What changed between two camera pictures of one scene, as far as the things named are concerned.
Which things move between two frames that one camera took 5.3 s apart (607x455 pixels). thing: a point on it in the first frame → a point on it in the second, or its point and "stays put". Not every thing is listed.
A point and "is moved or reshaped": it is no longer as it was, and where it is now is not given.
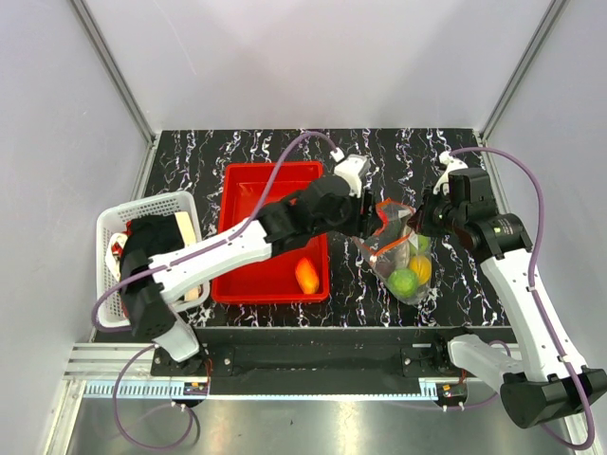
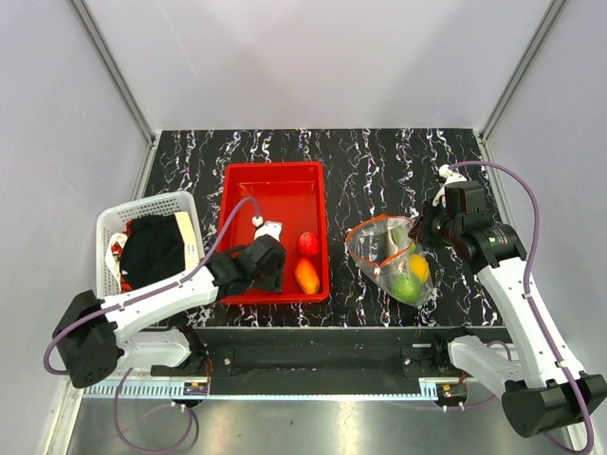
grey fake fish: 402,250 → 397,233
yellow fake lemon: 422,266 stays put
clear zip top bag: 401,258 is moved or reshaped
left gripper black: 364,224 → 274,282
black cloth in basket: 155,234 stays put
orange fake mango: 306,276 stays put
